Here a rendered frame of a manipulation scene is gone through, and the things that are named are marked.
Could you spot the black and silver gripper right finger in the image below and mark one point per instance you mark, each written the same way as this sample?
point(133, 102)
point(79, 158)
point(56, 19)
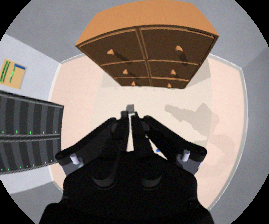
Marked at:
point(176, 149)

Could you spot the brown wooden chest of drawers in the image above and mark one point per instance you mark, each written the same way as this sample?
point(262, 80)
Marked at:
point(147, 13)

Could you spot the brown wooden drawer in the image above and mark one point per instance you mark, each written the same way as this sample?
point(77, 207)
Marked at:
point(125, 44)
point(168, 68)
point(169, 82)
point(136, 81)
point(127, 68)
point(160, 43)

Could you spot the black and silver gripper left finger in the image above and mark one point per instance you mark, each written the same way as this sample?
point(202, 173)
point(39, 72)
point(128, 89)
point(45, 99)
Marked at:
point(104, 141)

